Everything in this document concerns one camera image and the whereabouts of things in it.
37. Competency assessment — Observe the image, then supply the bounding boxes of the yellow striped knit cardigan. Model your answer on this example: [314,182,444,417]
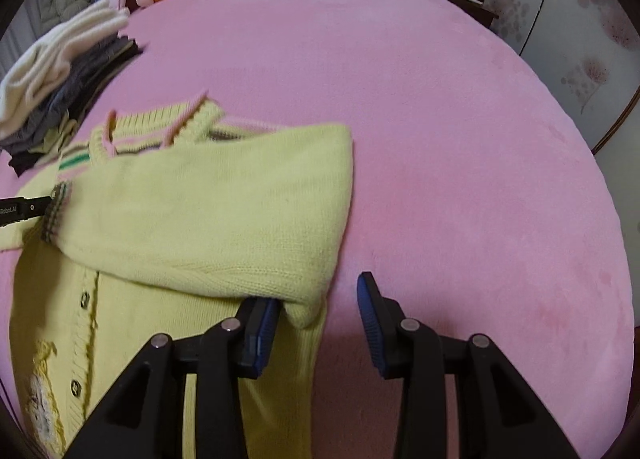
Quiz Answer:
[1,96,352,458]

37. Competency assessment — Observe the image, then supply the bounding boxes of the dark grey folded clothes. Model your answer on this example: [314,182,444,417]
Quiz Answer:
[1,34,141,176]

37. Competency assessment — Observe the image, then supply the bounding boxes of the white folded sweater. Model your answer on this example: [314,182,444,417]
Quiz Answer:
[1,0,129,140]

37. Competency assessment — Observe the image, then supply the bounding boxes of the pink bed sheet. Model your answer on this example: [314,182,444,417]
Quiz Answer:
[0,0,637,459]

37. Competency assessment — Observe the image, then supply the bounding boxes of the dark wooden nightstand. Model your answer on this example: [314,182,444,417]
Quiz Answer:
[447,0,498,29]

